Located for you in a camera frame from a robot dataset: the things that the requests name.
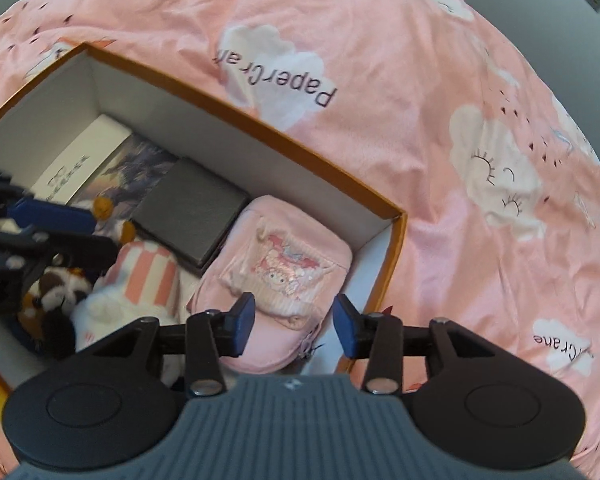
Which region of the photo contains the pink cloud printed blanket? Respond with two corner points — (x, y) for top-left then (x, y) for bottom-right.
(0, 0), (600, 480)

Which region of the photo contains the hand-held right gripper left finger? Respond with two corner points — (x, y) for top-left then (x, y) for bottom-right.
(87, 292), (257, 397)

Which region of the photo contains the orange cardboard box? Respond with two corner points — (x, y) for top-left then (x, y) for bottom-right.
(0, 42), (410, 408)

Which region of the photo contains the small white box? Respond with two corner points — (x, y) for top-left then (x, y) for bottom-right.
(30, 114), (131, 206)

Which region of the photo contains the pink striped white plush toy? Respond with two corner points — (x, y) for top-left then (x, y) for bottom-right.
(72, 240), (191, 386)

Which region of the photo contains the pink cartoon printed pouch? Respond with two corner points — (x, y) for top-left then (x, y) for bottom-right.
(186, 194), (353, 375)

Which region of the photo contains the purple picture printed box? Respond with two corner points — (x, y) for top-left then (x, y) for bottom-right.
(70, 137), (178, 211)

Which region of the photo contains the brown white plush toy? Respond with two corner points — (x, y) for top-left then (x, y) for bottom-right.
(17, 265), (95, 361)

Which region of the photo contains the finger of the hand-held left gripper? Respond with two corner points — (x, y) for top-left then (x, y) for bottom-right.
(0, 167), (97, 233)
(0, 227), (120, 281)

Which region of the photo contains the dark grey box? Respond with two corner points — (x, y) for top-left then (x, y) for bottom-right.
(130, 157), (251, 277)

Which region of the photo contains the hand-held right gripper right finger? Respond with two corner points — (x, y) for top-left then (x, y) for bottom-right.
(332, 294), (486, 395)

